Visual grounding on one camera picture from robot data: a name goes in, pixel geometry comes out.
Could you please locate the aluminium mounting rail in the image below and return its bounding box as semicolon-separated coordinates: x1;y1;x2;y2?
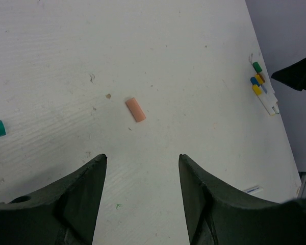
297;171;306;199

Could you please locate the yellow capped marker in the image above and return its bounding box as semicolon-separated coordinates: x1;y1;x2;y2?
252;84;276;116

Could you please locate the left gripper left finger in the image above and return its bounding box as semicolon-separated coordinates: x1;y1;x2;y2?
0;154;107;244

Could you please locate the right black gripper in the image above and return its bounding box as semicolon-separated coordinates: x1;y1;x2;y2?
271;57;306;91

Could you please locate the peach pen cap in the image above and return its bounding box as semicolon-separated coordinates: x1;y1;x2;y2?
125;97;146;123

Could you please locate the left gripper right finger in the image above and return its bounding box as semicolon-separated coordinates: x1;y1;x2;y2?
178;155;306;244

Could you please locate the blue capped marker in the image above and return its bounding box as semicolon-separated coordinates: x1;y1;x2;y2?
250;76;267;94

